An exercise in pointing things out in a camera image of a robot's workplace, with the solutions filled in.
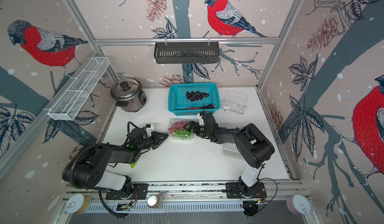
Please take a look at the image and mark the small silver round can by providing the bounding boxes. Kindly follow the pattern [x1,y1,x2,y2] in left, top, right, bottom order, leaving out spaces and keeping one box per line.
[147,195,162,209]

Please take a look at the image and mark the clear plastic clamshell container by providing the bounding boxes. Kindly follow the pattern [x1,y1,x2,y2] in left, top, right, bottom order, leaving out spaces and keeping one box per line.
[168,119,195,141]

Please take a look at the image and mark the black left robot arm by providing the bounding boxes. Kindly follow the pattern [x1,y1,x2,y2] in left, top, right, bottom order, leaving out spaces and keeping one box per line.
[62,128,169,197]

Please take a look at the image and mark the black hanging wire basket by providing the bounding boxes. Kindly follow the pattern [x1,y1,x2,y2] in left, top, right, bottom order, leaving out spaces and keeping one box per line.
[154,42,220,64]

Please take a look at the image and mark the dark purple grape bunch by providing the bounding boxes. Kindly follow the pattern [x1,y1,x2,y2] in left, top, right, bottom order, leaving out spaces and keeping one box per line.
[186,91,210,102]

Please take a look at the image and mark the green grape bunch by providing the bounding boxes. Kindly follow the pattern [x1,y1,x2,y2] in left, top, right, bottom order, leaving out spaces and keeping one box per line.
[171,130,194,140]

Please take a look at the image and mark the stainless steel rice cooker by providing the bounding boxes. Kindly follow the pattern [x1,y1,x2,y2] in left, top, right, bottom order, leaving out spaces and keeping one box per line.
[110,78,147,112]

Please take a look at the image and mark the teal plastic basket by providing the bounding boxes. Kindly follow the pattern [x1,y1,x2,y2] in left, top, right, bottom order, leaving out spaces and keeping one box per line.
[168,83,221,116]

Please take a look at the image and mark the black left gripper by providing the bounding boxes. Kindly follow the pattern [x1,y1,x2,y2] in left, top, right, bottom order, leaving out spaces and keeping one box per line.
[137,132,169,152]

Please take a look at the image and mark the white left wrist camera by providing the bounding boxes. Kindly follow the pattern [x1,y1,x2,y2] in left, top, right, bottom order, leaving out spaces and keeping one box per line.
[144,124,154,133]

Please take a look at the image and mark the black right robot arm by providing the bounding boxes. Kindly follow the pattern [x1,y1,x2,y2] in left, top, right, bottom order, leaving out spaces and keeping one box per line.
[184,112,275,198]

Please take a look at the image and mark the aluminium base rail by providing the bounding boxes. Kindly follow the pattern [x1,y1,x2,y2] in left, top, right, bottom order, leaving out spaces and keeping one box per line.
[63,179,308,214]

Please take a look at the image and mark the white wire shelf basket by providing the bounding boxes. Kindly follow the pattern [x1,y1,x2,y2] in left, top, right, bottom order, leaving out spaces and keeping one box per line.
[48,57,110,121]

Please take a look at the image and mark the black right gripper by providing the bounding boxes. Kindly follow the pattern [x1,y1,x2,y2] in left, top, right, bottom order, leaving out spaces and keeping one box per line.
[183,120,212,138]

